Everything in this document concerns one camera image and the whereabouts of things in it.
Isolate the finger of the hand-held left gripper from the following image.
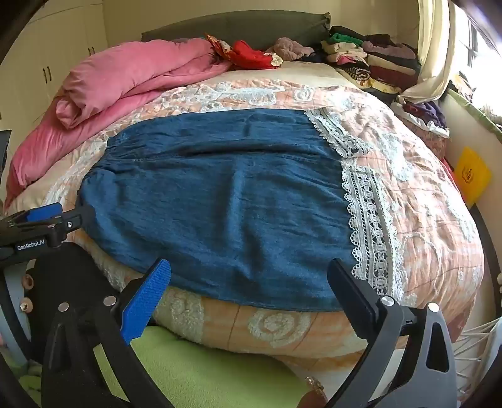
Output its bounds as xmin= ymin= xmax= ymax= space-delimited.
xmin=0 ymin=203 xmax=65 ymax=235
xmin=49 ymin=205 xmax=96 ymax=248

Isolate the white wire rack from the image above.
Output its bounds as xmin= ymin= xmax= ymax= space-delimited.
xmin=457 ymin=314 xmax=502 ymax=397

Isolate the pink duvet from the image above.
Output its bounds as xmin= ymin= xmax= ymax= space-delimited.
xmin=4 ymin=38 xmax=232 ymax=201

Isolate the red cloth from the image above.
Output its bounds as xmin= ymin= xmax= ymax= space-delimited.
xmin=206 ymin=33 xmax=284 ymax=70

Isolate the stack of folded clothes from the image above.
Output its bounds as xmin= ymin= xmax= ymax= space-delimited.
xmin=319 ymin=27 xmax=422 ymax=95

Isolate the grey-green headboard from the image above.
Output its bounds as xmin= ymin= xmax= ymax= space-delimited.
xmin=140 ymin=12 xmax=332 ymax=44

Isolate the blue denim pants lace trim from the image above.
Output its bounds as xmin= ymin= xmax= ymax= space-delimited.
xmin=76 ymin=109 xmax=409 ymax=312

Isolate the cream bed sheet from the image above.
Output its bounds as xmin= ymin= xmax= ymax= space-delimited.
xmin=231 ymin=61 xmax=342 ymax=91

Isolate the green windowsill cloth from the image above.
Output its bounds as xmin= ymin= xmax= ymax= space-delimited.
xmin=447 ymin=88 xmax=502 ymax=142

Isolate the peach embroidered blanket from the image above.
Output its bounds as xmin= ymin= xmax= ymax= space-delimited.
xmin=8 ymin=63 xmax=487 ymax=359

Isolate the mauve cloth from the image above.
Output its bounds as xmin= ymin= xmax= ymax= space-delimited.
xmin=267 ymin=37 xmax=316 ymax=61

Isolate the window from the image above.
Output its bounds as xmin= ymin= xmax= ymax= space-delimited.
xmin=457 ymin=8 xmax=502 ymax=114

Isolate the black screen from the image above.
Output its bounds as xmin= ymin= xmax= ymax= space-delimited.
xmin=0 ymin=129 xmax=12 ymax=179

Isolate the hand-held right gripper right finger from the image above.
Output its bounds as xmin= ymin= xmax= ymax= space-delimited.
xmin=327 ymin=258 xmax=459 ymax=408

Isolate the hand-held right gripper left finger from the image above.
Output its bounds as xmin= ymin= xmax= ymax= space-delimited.
xmin=41 ymin=258 xmax=173 ymax=408

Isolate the cream curtain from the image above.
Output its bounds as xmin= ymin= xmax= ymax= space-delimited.
xmin=398 ymin=0 xmax=459 ymax=103

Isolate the white wardrobe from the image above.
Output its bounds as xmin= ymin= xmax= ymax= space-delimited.
xmin=0 ymin=0 xmax=108 ymax=130

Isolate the purple clothes pile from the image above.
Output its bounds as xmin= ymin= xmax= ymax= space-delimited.
xmin=392 ymin=100 xmax=450 ymax=136

